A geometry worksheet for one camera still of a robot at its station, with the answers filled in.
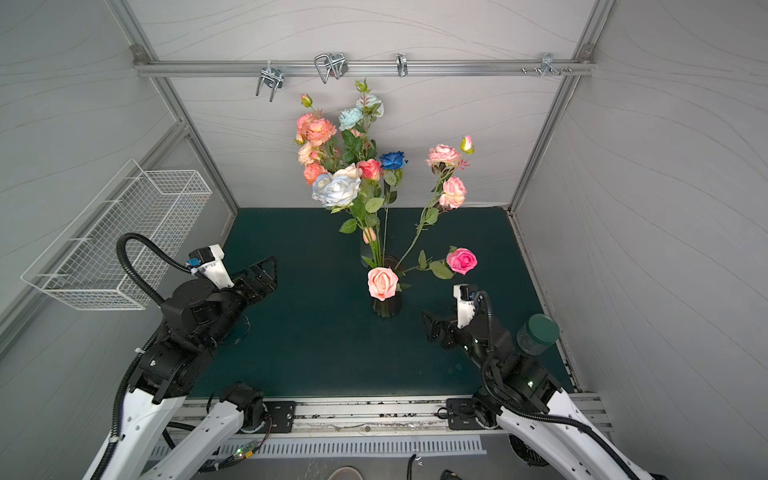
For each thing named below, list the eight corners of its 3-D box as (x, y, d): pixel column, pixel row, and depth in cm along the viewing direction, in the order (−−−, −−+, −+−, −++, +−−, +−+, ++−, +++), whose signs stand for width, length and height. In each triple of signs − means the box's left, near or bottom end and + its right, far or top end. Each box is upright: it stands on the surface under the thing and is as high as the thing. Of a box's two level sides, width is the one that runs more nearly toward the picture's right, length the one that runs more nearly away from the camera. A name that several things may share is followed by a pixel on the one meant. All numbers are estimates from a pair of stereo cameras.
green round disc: (518, 357, 86) (534, 341, 77) (511, 331, 91) (525, 313, 82) (545, 357, 86) (564, 341, 77) (537, 331, 91) (553, 313, 82)
